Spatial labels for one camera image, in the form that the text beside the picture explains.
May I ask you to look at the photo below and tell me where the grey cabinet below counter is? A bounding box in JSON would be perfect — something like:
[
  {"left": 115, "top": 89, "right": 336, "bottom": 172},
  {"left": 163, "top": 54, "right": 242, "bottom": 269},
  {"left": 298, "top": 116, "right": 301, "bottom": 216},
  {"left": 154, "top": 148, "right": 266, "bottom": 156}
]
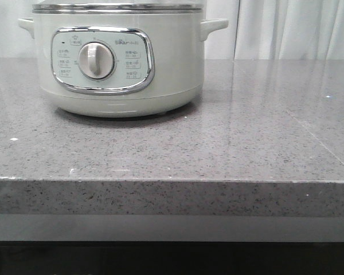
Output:
[{"left": 0, "top": 214, "right": 344, "bottom": 274}]

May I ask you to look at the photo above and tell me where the glass pot lid steel rim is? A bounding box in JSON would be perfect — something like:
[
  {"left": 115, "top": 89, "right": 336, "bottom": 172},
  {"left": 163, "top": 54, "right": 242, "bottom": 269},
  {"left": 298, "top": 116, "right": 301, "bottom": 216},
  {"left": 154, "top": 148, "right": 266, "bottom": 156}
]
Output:
[{"left": 32, "top": 1, "right": 204, "bottom": 14}]

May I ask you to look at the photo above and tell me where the white curtain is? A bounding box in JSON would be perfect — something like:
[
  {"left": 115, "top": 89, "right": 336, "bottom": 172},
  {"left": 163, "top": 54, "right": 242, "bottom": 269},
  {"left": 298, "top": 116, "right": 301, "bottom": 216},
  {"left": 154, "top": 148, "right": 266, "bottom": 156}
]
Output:
[{"left": 0, "top": 1, "right": 344, "bottom": 60}]

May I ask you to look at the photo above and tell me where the pale green electric cooking pot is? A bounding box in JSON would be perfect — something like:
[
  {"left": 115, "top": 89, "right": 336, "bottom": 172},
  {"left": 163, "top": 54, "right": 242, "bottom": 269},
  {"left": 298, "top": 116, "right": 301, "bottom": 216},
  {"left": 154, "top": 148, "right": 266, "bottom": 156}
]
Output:
[{"left": 18, "top": 5, "right": 229, "bottom": 118}]

